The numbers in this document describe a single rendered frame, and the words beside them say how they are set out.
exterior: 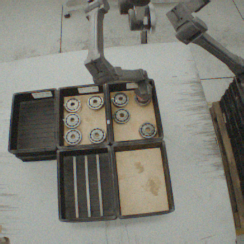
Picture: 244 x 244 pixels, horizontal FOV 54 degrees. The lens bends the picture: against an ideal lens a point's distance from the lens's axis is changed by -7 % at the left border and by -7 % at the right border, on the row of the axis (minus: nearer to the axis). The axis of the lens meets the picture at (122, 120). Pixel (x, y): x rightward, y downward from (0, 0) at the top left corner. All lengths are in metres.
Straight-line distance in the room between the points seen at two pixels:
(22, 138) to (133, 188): 0.74
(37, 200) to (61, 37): 2.08
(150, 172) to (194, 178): 0.32
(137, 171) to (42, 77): 1.01
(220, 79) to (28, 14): 2.59
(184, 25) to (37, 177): 1.24
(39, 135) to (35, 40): 1.84
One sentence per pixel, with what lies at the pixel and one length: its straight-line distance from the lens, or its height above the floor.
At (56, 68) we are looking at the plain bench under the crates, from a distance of 1.98.
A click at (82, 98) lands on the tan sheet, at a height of 0.83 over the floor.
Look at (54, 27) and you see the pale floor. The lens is 3.32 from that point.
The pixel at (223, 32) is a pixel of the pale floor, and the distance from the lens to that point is 3.38.
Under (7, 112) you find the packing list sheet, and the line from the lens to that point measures 1.92.
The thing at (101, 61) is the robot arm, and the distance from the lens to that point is 0.96.
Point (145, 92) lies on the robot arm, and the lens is 1.35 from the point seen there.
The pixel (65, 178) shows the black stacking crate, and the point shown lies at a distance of 1.48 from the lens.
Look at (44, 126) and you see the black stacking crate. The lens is 1.62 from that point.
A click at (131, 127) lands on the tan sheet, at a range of 1.53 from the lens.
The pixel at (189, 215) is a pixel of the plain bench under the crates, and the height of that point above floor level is 0.70.
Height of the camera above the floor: 2.25
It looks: 66 degrees down
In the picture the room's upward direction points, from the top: 2 degrees counter-clockwise
